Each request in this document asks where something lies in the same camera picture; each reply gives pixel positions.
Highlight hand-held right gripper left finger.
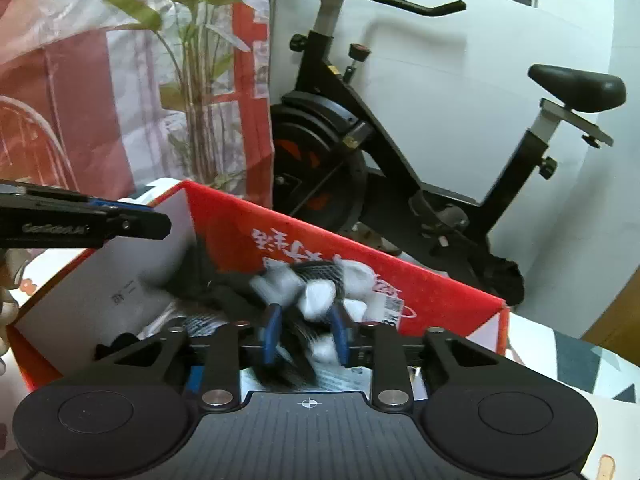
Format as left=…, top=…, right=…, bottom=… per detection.
left=95, top=302, right=286, bottom=414

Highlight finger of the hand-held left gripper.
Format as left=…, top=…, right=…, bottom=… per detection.
left=106, top=207, right=172, bottom=241
left=0, top=179, right=152, bottom=210

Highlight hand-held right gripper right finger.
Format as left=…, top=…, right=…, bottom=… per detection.
left=327, top=304, right=521, bottom=414

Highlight black white knit gloves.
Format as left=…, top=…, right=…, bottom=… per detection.
left=247, top=255, right=406, bottom=391

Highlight red cardboard box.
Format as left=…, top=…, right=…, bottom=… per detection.
left=7, top=180, right=511, bottom=393

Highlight red white printed curtain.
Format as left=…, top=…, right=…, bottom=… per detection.
left=0, top=0, right=276, bottom=211

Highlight green leafy plant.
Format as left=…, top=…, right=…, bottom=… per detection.
left=87, top=0, right=251, bottom=196

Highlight black exercise bike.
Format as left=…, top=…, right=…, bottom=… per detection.
left=270, top=0, right=628, bottom=306

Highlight white cartoon printed blanket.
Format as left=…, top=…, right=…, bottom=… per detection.
left=0, top=247, right=640, bottom=480

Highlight wooden door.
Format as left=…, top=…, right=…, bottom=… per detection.
left=582, top=280, right=640, bottom=356

